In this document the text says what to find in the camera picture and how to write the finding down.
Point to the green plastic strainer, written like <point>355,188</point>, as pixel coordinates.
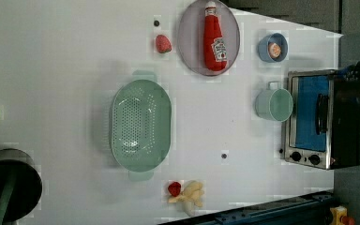
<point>141,120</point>

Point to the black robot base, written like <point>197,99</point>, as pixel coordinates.
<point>20,185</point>

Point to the red ketchup bottle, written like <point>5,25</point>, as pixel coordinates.
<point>214,48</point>

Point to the pink strawberry toy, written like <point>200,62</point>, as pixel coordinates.
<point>163,44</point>

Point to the grey round plate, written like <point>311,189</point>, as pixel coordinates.
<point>190,36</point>

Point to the red strawberry toy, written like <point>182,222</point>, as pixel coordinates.
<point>174,189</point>

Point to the green mug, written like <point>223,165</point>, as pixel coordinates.
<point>274,103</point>

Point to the orange slice toy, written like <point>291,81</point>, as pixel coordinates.
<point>274,50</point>

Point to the blue bowl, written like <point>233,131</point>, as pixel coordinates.
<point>263,47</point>

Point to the black toaster oven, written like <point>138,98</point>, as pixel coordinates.
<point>324,129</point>

